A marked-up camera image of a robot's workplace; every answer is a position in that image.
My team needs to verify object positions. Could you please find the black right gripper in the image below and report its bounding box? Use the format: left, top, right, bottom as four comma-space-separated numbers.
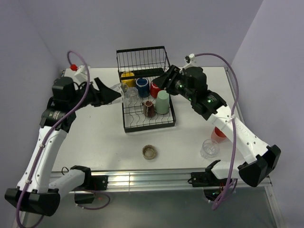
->
152, 65, 195, 102

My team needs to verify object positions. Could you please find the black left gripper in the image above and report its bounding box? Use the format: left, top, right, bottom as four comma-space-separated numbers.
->
68, 77, 120, 111

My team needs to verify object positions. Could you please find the red mug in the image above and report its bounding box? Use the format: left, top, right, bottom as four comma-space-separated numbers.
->
150, 82, 162, 99

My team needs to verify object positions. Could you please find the clear glass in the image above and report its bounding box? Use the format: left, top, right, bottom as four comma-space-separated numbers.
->
200, 139, 219, 158
125, 87, 139, 102
108, 83, 129, 105

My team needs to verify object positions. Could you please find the dark blue mug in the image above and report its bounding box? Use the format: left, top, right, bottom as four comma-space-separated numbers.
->
135, 77, 150, 98

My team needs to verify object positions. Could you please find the green plastic cup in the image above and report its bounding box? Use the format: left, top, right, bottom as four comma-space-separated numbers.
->
155, 90, 170, 114

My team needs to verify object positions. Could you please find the yellow ceramic mug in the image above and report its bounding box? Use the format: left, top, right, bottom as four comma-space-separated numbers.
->
121, 72, 136, 87

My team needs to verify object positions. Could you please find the black wire dish rack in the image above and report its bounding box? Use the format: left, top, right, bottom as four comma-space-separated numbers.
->
116, 46, 176, 133

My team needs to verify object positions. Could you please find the black metal mug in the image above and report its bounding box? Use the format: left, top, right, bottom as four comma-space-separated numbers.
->
142, 100, 155, 118

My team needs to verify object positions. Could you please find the small brown glass jar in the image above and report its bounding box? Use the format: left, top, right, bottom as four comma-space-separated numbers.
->
142, 145, 157, 160

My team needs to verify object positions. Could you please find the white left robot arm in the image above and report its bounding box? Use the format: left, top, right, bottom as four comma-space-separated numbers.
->
5, 77, 123, 217

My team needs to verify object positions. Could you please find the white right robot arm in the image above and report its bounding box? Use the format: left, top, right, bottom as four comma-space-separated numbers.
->
153, 65, 281, 187

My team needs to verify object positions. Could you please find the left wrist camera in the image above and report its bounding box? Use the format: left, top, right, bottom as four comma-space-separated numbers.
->
70, 64, 88, 83

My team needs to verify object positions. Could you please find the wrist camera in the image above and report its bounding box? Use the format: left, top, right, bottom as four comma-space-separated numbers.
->
70, 64, 88, 83
182, 53, 197, 69

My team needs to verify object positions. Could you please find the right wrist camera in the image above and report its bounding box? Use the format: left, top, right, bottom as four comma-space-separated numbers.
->
182, 53, 197, 69

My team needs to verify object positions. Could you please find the aluminium frame rail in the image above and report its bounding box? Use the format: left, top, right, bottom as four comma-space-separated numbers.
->
22, 165, 273, 195

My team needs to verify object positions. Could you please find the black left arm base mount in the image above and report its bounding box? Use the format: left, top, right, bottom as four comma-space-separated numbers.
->
74, 175, 108, 205

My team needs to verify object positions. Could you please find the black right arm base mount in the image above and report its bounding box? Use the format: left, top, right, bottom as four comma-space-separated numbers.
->
187, 171, 227, 201

